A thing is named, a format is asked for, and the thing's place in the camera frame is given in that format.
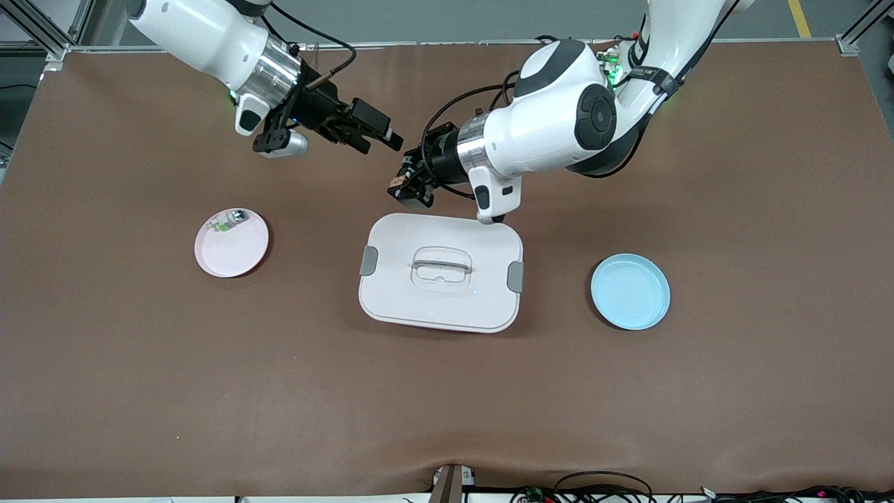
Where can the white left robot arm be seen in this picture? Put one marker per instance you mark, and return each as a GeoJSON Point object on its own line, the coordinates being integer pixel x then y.
{"type": "Point", "coordinates": [559, 119]}

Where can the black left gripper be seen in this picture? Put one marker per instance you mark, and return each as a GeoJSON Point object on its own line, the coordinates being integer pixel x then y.
{"type": "Point", "coordinates": [440, 161]}

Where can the clear table edge rail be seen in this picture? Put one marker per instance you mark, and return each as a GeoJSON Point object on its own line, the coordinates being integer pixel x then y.
{"type": "Point", "coordinates": [433, 44]}

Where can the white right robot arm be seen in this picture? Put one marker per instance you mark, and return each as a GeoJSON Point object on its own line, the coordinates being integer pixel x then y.
{"type": "Point", "coordinates": [202, 31]}

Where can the metal table edge bracket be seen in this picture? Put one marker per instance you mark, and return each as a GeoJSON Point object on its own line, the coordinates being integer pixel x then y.
{"type": "Point", "coordinates": [450, 485]}

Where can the blue round plate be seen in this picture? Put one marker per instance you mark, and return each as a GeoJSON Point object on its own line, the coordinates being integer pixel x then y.
{"type": "Point", "coordinates": [631, 292]}

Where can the white lidded storage box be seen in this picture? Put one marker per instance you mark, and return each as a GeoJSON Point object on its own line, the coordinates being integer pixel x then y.
{"type": "Point", "coordinates": [440, 307]}

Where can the aluminium frame post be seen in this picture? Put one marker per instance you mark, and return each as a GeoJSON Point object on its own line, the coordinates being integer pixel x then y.
{"type": "Point", "coordinates": [848, 45]}
{"type": "Point", "coordinates": [56, 50]}

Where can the pink round plate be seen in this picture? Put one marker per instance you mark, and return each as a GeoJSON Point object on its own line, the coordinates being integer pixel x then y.
{"type": "Point", "coordinates": [234, 255]}

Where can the green switch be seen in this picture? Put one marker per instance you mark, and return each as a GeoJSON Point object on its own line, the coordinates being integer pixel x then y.
{"type": "Point", "coordinates": [230, 221]}

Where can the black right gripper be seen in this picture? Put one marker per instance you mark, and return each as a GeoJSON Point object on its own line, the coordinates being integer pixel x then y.
{"type": "Point", "coordinates": [319, 109]}

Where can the grey box latch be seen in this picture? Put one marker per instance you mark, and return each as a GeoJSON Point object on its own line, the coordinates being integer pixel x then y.
{"type": "Point", "coordinates": [369, 260]}
{"type": "Point", "coordinates": [515, 276]}

